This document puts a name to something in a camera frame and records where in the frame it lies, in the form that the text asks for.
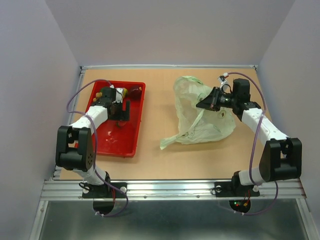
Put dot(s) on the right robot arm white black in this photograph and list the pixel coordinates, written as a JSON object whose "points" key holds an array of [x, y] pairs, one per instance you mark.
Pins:
{"points": [[281, 158]]}

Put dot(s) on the aluminium rail frame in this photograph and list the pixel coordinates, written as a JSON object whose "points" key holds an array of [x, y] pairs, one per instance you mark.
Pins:
{"points": [[171, 191]]}

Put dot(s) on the fake peach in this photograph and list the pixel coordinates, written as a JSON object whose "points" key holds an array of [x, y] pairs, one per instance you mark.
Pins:
{"points": [[121, 123]]}

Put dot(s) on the dark red fake plum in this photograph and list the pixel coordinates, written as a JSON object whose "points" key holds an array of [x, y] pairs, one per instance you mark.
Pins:
{"points": [[135, 92]]}

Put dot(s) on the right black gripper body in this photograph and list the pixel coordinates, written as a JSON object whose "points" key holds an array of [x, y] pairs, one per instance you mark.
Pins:
{"points": [[220, 98]]}

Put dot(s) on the pale green plastic bag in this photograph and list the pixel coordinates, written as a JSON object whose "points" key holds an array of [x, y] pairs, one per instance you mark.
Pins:
{"points": [[197, 125]]}

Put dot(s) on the yellow green fake mango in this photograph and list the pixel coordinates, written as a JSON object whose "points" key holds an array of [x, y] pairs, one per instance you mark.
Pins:
{"points": [[125, 92]]}

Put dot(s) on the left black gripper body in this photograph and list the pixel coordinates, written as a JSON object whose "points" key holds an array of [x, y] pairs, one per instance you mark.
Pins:
{"points": [[119, 115]]}

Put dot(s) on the fake longan bunch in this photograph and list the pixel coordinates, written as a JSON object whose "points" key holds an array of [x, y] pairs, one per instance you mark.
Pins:
{"points": [[98, 95]]}

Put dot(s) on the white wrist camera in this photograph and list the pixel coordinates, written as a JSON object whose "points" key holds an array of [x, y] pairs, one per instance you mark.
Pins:
{"points": [[223, 81], [119, 95]]}

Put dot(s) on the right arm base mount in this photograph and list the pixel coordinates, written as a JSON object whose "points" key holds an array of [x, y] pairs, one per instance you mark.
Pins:
{"points": [[226, 189]]}

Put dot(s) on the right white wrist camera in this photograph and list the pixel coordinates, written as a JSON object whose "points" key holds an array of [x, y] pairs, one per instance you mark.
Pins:
{"points": [[223, 81]]}

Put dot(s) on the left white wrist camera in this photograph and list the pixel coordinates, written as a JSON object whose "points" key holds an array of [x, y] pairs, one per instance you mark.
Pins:
{"points": [[119, 95]]}

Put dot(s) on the red plastic tray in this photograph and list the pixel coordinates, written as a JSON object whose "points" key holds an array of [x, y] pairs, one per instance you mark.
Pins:
{"points": [[122, 142]]}

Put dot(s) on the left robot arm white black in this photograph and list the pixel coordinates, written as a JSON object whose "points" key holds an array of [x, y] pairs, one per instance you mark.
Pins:
{"points": [[77, 143]]}

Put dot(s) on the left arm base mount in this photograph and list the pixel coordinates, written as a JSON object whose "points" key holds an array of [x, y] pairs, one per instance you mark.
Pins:
{"points": [[99, 192]]}

